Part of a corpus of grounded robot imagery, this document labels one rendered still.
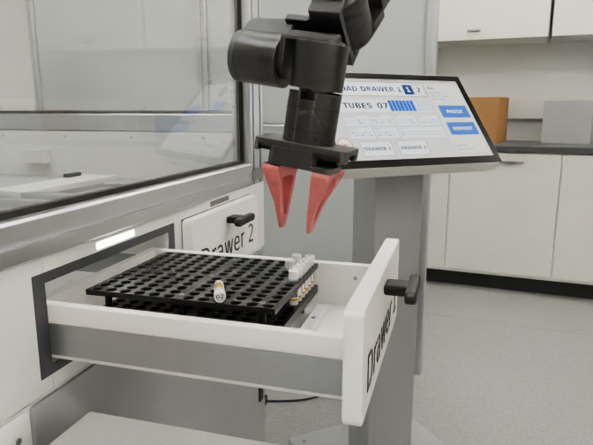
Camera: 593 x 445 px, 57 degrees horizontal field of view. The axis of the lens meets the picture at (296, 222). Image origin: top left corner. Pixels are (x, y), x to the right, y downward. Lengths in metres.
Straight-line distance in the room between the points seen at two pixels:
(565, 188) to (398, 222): 2.06
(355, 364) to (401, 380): 1.25
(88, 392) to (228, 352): 0.24
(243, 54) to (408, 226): 1.05
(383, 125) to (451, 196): 2.11
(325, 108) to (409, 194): 1.01
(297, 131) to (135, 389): 0.43
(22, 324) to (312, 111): 0.36
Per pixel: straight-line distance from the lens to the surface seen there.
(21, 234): 0.60
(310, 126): 0.57
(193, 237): 0.87
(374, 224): 1.52
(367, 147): 1.38
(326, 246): 2.40
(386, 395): 1.72
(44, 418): 0.67
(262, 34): 0.62
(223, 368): 0.55
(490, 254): 3.58
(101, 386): 0.74
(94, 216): 0.68
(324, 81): 0.57
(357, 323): 0.47
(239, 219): 0.95
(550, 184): 3.51
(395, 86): 1.59
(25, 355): 0.63
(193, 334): 0.55
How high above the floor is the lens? 1.09
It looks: 11 degrees down
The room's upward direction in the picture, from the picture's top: straight up
